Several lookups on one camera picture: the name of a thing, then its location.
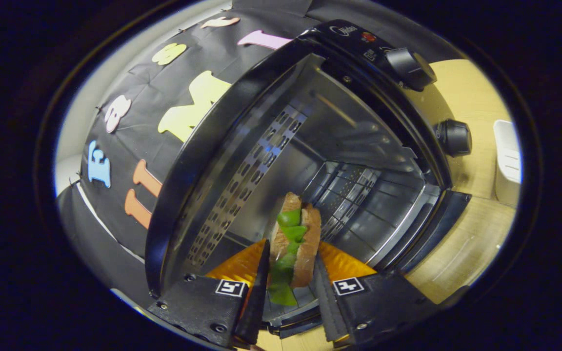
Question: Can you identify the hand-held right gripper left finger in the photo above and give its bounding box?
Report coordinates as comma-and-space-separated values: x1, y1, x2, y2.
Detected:
147, 239, 271, 349

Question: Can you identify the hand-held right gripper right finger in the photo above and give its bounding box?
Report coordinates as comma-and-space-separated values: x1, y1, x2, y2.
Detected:
310, 240, 442, 343

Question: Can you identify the sandwich with green lettuce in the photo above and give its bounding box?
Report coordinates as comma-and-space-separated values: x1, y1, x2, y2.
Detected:
267, 192, 322, 307

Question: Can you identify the black electric oven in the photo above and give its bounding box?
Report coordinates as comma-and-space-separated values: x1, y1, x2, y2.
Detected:
144, 19, 473, 339

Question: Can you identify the white ribbed plastic tray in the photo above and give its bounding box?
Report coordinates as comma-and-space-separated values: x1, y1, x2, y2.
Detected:
493, 119, 522, 208

